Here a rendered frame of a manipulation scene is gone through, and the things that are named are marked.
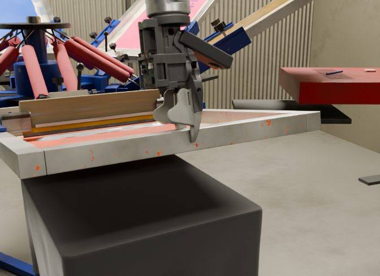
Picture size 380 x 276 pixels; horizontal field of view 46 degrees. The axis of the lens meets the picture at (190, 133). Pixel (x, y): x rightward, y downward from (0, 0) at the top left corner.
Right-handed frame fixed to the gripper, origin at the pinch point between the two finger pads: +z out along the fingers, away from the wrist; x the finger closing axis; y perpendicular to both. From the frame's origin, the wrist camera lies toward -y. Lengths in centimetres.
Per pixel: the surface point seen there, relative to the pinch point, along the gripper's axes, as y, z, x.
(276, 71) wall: -303, -15, -350
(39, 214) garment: 22.4, 16.8, -31.5
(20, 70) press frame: 8, -21, -135
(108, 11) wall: -112, -86, -363
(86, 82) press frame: -26, -14, -159
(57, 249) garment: 22.3, 19.8, -14.3
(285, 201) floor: -174, 84, -190
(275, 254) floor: -119, 94, -135
